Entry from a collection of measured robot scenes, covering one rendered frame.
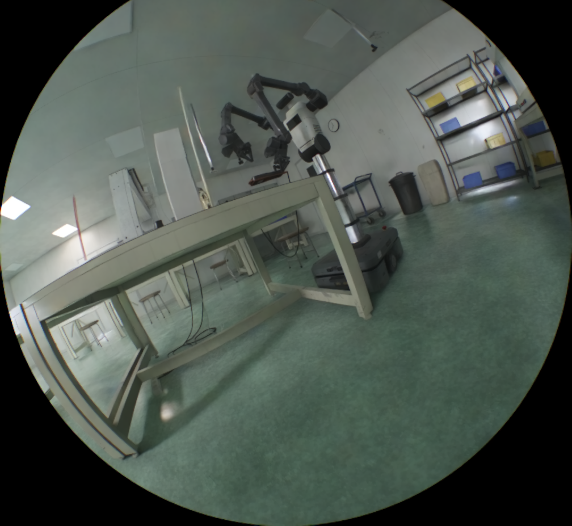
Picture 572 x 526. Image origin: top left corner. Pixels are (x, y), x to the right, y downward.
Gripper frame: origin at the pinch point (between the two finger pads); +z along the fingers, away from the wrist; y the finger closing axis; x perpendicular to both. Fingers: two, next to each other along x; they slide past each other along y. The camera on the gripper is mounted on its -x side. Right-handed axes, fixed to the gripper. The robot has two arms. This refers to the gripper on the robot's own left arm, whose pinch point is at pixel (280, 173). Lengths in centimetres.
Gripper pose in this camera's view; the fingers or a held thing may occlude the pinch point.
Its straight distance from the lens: 113.0
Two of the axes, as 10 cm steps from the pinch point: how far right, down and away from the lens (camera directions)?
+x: 9.2, 1.2, 3.7
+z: -0.8, 9.9, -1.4
